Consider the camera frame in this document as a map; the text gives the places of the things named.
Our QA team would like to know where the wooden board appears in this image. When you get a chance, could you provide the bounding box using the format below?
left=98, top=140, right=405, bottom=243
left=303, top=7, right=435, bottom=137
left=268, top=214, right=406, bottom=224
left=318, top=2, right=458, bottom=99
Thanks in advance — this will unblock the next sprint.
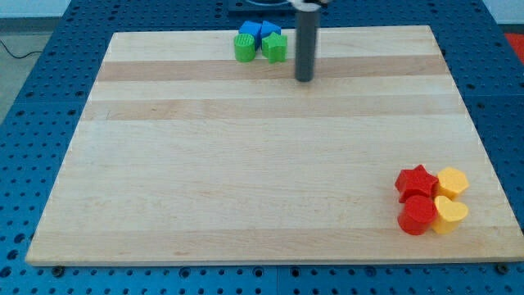
left=25, top=25, right=523, bottom=266

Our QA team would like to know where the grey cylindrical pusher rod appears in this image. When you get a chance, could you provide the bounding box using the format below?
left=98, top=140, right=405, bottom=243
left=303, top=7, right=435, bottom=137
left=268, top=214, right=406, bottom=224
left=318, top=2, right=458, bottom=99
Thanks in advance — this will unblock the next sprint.
left=292, top=1, right=320, bottom=82

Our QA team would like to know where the green star block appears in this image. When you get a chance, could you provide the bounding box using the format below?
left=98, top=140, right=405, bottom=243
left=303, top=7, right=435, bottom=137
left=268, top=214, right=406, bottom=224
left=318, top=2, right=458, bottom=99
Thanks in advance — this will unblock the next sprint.
left=262, top=32, right=287, bottom=63

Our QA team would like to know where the blue triangular block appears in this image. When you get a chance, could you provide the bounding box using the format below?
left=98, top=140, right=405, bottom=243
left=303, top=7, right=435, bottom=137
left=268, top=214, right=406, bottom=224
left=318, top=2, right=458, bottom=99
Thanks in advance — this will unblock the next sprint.
left=260, top=20, right=282, bottom=39

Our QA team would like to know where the red cylinder block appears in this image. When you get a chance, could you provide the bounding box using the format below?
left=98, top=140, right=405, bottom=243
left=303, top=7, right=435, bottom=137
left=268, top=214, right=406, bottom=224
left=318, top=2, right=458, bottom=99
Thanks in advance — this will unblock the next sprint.
left=397, top=195, right=437, bottom=235

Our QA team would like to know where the black cable on floor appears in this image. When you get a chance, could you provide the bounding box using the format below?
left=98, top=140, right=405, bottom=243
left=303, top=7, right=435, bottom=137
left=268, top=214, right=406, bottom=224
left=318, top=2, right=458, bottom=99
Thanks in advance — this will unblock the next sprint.
left=0, top=39, right=44, bottom=60

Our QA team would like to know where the yellow hexagon block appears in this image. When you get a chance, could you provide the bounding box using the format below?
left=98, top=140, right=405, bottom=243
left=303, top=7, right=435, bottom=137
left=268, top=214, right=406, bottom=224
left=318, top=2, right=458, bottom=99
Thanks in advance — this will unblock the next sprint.
left=434, top=167, right=470, bottom=201

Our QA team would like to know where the red star block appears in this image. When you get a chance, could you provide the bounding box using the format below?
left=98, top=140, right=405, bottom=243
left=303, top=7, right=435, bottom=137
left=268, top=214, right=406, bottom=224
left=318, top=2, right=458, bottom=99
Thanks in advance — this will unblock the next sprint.
left=395, top=165, right=438, bottom=203

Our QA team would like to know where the blue cube block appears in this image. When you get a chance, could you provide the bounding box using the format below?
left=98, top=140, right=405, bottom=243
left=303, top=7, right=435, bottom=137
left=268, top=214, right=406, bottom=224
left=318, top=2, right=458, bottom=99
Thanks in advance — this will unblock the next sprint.
left=238, top=20, right=262, bottom=50

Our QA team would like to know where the green cylinder block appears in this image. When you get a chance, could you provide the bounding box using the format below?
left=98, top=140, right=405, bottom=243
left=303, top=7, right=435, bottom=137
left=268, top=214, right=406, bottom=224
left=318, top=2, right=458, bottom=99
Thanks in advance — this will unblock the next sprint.
left=233, top=34, right=256, bottom=62

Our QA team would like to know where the yellow heart block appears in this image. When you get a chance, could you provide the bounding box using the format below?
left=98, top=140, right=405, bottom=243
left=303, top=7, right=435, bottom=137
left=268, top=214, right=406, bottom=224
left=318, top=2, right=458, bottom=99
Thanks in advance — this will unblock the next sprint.
left=431, top=196, right=469, bottom=234

